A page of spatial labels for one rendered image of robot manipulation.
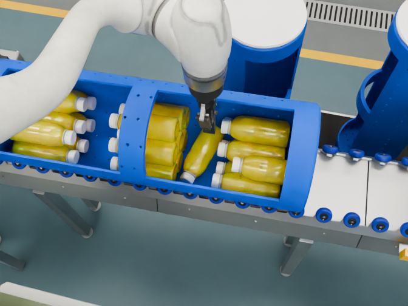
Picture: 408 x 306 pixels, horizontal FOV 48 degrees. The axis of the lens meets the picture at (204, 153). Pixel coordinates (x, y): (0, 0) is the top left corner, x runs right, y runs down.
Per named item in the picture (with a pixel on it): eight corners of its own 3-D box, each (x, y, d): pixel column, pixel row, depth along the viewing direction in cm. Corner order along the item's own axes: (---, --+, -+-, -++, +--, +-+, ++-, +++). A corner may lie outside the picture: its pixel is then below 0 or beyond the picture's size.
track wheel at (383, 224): (391, 221, 120) (390, 217, 122) (374, 218, 121) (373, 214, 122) (387, 235, 122) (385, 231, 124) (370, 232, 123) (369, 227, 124)
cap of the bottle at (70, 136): (67, 146, 124) (73, 147, 124) (62, 139, 121) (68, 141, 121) (71, 134, 126) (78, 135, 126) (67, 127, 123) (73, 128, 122)
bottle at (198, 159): (200, 124, 133) (173, 170, 127) (212, 121, 127) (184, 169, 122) (217, 138, 136) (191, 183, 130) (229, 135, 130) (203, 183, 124)
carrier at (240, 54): (210, 142, 226) (257, 174, 218) (201, 22, 147) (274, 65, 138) (244, 102, 235) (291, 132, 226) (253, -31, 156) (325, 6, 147)
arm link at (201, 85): (231, 44, 89) (231, 62, 94) (186, 37, 90) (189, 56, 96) (223, 82, 85) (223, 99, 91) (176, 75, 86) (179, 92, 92)
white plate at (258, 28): (203, 19, 146) (203, 22, 147) (274, 61, 138) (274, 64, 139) (253, -32, 154) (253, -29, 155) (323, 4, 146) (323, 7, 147)
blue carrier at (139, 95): (296, 224, 125) (313, 193, 99) (4, 172, 136) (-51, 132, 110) (308, 132, 136) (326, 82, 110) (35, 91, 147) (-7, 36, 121)
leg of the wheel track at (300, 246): (291, 277, 211) (314, 245, 154) (278, 275, 212) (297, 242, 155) (292, 265, 213) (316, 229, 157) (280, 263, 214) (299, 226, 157)
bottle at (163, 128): (172, 145, 116) (112, 136, 118) (178, 139, 122) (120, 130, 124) (175, 120, 114) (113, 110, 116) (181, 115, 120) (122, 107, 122)
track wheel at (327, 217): (334, 212, 122) (333, 207, 124) (317, 209, 122) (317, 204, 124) (330, 225, 124) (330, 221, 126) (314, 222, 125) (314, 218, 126)
